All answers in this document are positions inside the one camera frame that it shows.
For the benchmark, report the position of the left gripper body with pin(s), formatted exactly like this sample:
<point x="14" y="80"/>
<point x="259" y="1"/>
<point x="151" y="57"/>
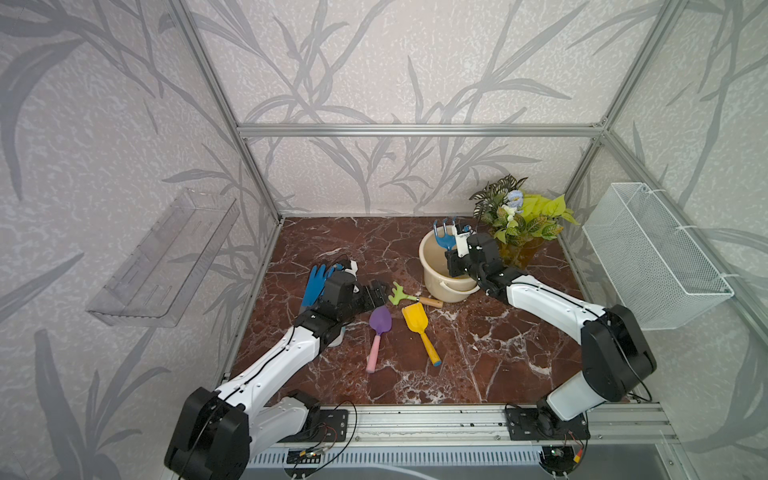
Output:
<point x="358" y="303"/>

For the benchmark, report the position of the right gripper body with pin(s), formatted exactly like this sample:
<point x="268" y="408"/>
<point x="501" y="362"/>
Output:
<point x="464" y="265"/>

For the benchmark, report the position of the blue fork yellow handle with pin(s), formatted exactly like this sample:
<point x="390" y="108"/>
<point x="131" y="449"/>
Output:
<point x="445" y="233"/>

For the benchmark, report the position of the purple trowel pink handle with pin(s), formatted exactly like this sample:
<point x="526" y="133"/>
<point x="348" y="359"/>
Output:
<point x="381" y="322"/>

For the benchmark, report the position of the cream plastic bucket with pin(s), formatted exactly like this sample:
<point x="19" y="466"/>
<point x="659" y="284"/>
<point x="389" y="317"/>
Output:
<point x="436" y="276"/>

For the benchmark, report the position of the green hand rake wooden handle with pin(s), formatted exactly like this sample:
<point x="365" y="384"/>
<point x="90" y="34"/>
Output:
<point x="398" y="295"/>

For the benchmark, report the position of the yellow shovel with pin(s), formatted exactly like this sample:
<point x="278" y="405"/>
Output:
<point x="417" y="321"/>

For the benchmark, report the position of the teal spray bottle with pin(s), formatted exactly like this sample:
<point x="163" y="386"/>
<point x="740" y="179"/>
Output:
<point x="339" y="338"/>

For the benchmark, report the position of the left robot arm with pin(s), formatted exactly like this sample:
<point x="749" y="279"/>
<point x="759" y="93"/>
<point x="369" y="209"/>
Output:
<point x="219" y="431"/>

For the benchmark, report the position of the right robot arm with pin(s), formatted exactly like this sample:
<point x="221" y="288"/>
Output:
<point x="615" y="355"/>

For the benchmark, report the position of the blue gardening glove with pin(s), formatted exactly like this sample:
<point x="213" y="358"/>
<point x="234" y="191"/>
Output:
<point x="316" y="283"/>

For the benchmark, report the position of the potted green plant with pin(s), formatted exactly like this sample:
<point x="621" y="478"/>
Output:
<point x="520" y="222"/>

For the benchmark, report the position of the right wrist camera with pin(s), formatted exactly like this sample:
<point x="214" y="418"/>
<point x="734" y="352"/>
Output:
<point x="462" y="246"/>

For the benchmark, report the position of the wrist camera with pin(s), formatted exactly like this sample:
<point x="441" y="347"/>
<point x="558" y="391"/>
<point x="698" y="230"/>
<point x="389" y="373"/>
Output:
<point x="350" y="266"/>
<point x="462" y="246"/>

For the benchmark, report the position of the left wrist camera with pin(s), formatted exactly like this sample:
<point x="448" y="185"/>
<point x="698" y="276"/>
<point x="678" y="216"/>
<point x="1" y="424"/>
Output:
<point x="350" y="266"/>

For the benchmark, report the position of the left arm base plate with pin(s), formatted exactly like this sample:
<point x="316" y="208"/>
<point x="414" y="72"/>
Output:
<point x="322" y="424"/>

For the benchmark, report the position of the aluminium front rail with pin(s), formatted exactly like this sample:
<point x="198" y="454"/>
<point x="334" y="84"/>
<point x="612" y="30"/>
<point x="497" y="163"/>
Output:
<point x="484" y="424"/>

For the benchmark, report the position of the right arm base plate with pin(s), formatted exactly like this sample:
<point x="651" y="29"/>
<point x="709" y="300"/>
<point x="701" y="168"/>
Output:
<point x="540" y="423"/>

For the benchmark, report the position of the white wire mesh basket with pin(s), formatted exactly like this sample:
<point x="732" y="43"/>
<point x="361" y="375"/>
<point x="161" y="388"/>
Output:
<point x="657" y="269"/>

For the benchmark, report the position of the clear acrylic wall shelf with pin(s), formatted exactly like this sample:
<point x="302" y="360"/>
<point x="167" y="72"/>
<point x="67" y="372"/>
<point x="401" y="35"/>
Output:
<point x="158" y="280"/>

